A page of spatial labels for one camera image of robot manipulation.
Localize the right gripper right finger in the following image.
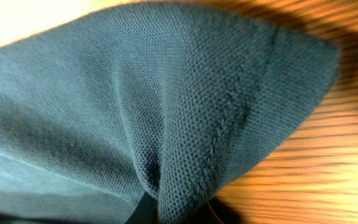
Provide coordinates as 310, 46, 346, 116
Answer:
183, 202, 224, 224

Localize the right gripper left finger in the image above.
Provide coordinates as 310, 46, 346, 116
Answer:
125, 192, 158, 224

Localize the blue polo shirt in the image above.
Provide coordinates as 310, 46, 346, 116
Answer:
0, 2, 341, 223

